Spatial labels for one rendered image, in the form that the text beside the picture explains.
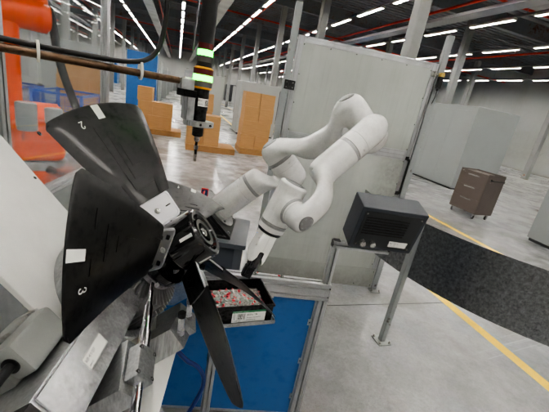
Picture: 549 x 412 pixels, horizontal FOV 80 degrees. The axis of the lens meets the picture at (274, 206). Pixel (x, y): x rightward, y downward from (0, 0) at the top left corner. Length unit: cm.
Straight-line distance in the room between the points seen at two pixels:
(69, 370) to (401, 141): 266
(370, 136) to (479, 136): 950
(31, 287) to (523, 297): 216
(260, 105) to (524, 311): 764
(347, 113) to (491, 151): 986
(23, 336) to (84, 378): 10
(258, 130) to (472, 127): 565
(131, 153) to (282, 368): 120
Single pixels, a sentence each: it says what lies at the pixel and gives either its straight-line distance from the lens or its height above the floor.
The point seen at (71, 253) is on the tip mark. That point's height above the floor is 131.
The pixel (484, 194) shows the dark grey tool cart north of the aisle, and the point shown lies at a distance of 728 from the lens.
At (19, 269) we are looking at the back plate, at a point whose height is 116.
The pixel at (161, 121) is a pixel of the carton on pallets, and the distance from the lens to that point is 1002.
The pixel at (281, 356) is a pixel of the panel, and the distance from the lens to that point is 160.
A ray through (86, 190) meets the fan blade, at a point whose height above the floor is 138.
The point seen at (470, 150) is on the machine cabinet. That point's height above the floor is 115.
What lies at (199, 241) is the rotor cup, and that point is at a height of 123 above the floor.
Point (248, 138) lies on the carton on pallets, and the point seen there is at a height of 41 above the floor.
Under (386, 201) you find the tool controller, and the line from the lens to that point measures 131.
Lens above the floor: 154
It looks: 18 degrees down
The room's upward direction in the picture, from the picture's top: 10 degrees clockwise
